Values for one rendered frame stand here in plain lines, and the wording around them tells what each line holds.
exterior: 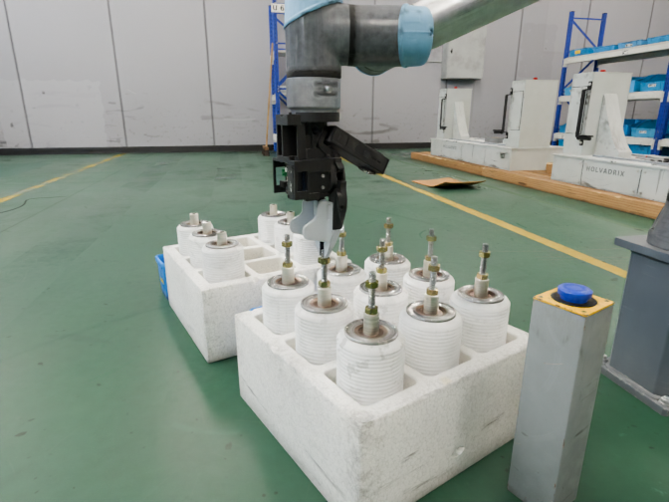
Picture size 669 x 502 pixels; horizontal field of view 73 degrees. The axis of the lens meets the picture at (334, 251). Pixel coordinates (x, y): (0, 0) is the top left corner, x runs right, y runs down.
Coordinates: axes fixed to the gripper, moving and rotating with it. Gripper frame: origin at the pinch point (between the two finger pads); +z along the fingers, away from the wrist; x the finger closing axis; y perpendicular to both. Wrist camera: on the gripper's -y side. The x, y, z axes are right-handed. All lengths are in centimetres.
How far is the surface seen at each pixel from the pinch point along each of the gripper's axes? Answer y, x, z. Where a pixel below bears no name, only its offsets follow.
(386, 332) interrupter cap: -1.5, 13.3, 9.1
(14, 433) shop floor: 47, -29, 34
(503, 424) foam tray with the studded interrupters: -22.9, 18.3, 29.7
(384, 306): -8.8, 3.5, 10.6
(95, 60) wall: -36, -661, -87
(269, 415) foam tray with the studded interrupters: 8.7, -5.7, 30.8
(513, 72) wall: -622, -456, -83
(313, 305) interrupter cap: 2.7, -0.1, 9.1
